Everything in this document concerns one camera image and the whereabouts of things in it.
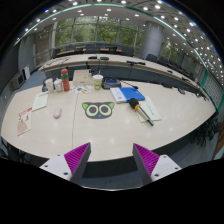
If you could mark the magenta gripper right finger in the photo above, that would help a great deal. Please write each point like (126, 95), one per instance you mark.
(151, 166)

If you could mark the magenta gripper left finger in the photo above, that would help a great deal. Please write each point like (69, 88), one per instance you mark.
(69, 166)

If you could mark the white paper sheet right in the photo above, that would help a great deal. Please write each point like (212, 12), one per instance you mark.
(148, 106)

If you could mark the white paper sheet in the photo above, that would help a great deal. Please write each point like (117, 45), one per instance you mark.
(40, 101)
(148, 106)

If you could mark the red white leaflet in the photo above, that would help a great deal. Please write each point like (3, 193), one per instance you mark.
(24, 121)

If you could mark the black orange microphone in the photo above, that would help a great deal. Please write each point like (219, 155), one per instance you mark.
(136, 106)

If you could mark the white paper sheet left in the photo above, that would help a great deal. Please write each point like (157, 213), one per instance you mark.
(40, 101)

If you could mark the colourful flyer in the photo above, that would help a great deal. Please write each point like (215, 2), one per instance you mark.
(83, 89)

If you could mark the blue folder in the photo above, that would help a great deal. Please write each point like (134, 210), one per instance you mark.
(129, 92)

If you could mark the white booklet under folder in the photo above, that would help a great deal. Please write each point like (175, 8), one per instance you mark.
(118, 95)

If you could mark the white cup with lid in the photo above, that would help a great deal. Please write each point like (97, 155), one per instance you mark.
(58, 85)

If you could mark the cardboard box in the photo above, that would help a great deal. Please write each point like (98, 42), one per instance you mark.
(82, 77)

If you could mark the paper cup green sleeve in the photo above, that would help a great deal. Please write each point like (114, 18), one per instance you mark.
(97, 81)

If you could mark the black conference phone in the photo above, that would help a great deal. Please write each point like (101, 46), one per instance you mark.
(109, 82)

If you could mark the red thermos bottle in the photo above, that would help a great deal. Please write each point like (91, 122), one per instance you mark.
(65, 79)

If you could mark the long curved conference desk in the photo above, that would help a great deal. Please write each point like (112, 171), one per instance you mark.
(124, 68)

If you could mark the grey round pillar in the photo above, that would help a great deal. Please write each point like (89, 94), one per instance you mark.
(152, 39)

